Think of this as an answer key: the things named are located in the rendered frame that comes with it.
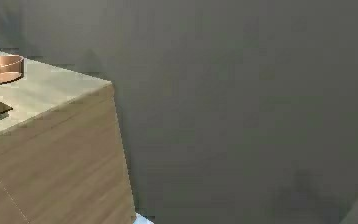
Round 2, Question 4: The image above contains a light wooden cabinet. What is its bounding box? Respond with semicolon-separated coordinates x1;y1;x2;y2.
0;51;137;224

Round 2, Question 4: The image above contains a copper round bowl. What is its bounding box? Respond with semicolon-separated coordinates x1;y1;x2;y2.
0;54;25;86

